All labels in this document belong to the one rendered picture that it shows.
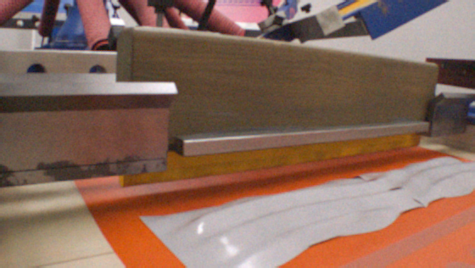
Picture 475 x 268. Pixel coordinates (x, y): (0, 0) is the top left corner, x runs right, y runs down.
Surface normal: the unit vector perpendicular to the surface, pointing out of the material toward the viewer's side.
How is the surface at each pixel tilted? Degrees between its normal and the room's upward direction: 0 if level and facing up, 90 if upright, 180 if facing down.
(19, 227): 0
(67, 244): 0
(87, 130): 90
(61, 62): 90
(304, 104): 90
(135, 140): 90
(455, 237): 0
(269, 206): 33
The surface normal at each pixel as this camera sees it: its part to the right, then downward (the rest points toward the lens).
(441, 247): 0.07, -0.98
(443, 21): -0.82, 0.05
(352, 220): 0.39, -0.60
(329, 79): 0.56, 0.21
